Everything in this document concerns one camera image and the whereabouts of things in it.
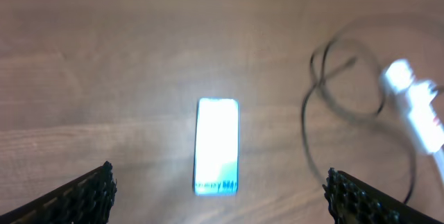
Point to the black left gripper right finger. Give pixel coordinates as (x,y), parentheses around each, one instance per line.
(352,201)

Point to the white power strip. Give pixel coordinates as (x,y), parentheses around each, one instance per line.
(413,99)

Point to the blue Galaxy smartphone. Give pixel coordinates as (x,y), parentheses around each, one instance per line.
(216,157)

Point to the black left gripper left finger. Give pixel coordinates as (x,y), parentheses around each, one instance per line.
(87,199)

